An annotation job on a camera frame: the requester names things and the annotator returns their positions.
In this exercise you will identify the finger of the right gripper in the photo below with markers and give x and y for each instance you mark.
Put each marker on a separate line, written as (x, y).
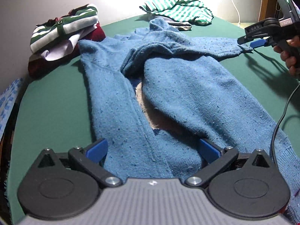
(248, 38)
(259, 43)

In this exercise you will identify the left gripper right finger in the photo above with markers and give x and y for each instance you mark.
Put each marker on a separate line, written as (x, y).
(218, 160)

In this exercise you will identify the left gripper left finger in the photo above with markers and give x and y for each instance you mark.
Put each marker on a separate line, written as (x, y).
(89, 160)

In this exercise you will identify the blue knit sweater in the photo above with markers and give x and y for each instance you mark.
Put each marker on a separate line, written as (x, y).
(155, 92)

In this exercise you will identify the person's right hand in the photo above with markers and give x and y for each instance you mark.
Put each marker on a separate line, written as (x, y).
(291, 62)

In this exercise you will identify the grey garment under striped shirt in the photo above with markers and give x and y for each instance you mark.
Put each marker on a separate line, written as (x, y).
(181, 26)

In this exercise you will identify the teal white striped shirt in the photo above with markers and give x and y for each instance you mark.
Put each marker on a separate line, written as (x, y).
(192, 11)

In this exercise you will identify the blue patterned white cloth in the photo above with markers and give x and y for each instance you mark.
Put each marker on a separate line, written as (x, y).
(7, 101)

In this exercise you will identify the white folded garment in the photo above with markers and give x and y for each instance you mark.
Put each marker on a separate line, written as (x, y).
(67, 46)

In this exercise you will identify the green white striped polo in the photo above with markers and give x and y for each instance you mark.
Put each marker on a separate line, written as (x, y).
(55, 30)

